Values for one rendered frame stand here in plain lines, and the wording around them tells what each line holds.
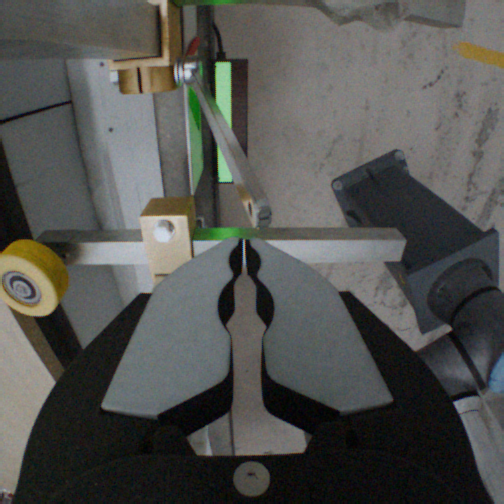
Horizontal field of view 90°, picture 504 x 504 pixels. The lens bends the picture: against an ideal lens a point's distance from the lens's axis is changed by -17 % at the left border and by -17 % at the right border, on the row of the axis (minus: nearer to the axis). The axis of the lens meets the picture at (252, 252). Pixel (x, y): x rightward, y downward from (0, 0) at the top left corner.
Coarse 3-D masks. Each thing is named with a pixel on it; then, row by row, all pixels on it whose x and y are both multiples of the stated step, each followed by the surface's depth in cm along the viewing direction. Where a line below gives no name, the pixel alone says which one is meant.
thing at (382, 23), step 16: (304, 0) 18; (320, 0) 18; (336, 0) 18; (352, 0) 18; (368, 0) 18; (384, 0) 17; (400, 0) 18; (336, 16) 18; (352, 16) 18; (368, 16) 19; (384, 16) 19; (400, 16) 18; (384, 32) 19
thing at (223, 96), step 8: (216, 64) 34; (224, 64) 34; (216, 72) 35; (224, 72) 35; (216, 80) 35; (224, 80) 35; (216, 88) 36; (224, 88) 36; (216, 96) 36; (224, 96) 36; (224, 104) 37; (224, 112) 37; (224, 168) 42; (224, 176) 42
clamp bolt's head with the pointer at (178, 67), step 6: (198, 42) 30; (192, 48) 26; (186, 54) 24; (192, 54) 26; (180, 60) 21; (198, 60) 22; (174, 66) 21; (180, 66) 21; (198, 66) 22; (180, 72) 22; (180, 78) 22; (180, 84) 23
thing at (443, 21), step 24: (192, 0) 19; (216, 0) 19; (240, 0) 19; (264, 0) 19; (288, 0) 19; (408, 0) 18; (432, 0) 18; (456, 0) 18; (432, 24) 21; (456, 24) 19
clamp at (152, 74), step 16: (160, 0) 17; (160, 16) 18; (176, 16) 20; (160, 32) 19; (176, 32) 21; (160, 48) 19; (176, 48) 21; (112, 64) 20; (128, 64) 20; (144, 64) 20; (160, 64) 20; (112, 80) 22; (128, 80) 20; (144, 80) 20; (160, 80) 21
